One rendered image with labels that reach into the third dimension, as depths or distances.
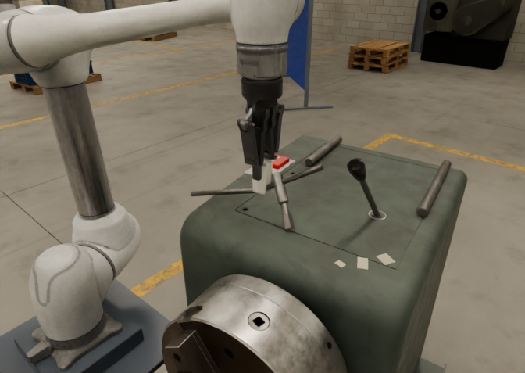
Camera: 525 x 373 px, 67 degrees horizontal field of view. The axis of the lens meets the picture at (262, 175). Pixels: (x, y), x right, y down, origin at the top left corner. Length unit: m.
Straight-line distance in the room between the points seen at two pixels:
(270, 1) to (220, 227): 0.43
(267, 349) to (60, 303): 0.65
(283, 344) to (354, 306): 0.14
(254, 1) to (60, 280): 0.79
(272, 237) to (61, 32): 0.54
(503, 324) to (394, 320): 2.00
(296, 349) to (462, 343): 1.87
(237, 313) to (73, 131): 0.67
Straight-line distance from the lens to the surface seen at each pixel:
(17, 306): 2.78
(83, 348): 1.23
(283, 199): 0.77
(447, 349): 2.39
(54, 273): 1.11
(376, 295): 0.68
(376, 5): 11.58
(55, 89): 1.09
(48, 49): 0.87
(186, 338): 0.67
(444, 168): 1.07
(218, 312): 0.65
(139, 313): 1.37
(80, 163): 1.14
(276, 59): 0.69
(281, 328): 0.64
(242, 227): 0.79
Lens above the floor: 1.70
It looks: 27 degrees down
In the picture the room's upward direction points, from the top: straight up
